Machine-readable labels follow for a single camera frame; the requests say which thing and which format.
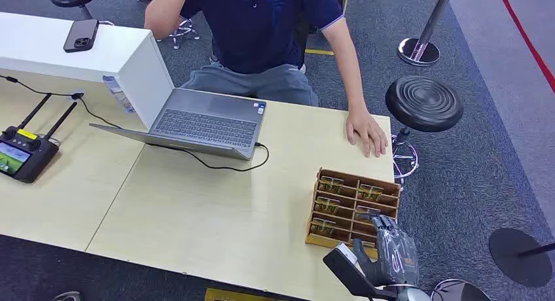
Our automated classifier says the black smartphone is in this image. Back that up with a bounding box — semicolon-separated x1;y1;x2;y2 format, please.
63;18;100;54

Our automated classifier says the chrome chair base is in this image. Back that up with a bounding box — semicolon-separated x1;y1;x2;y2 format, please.
156;16;201;50

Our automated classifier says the red barrier belt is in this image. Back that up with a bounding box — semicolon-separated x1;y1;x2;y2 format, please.
495;0;555;94

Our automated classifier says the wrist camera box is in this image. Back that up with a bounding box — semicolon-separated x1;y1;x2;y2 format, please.
322;242;398;301

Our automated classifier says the clear plastic water bottle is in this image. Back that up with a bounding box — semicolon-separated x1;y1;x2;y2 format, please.
102;75;136;115

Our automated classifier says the chrome stanchion post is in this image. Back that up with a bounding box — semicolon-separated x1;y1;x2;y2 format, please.
397;0;457;67

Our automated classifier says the white box cabinet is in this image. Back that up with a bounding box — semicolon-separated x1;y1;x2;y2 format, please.
0;11;175;130

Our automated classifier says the clear sleeved card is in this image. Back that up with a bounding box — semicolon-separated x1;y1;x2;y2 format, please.
308;217;337;237
313;196;341;215
318;176;346;194
357;184;385;203
354;205;382;222

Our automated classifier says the black remote controller with screen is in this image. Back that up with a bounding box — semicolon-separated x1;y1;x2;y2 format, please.
0;93;79;184

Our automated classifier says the black stanchion base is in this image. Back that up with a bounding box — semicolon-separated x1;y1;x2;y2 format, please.
488;228;555;289

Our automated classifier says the grey laptop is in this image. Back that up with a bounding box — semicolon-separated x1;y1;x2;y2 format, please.
90;88;268;161

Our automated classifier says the wooden card holder box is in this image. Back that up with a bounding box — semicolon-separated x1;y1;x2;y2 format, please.
304;168;402;260

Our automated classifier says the thin black cable with plug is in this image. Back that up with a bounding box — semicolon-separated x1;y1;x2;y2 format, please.
0;75;122;130

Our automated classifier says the black round stool chrome ring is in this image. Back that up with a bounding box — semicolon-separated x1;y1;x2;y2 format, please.
385;75;464;192

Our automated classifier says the person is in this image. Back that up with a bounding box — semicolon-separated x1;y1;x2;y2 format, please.
144;0;389;158

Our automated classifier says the chrome rimmed round base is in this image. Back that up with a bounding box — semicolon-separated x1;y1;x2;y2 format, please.
430;278;492;301

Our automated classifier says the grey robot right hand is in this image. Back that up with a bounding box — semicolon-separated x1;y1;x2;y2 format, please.
352;214;421;288

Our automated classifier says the black laptop power cable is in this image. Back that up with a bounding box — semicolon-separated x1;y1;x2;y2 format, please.
147;142;270;173

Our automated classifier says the person's left hand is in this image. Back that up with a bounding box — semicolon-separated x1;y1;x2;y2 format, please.
345;107;389;158

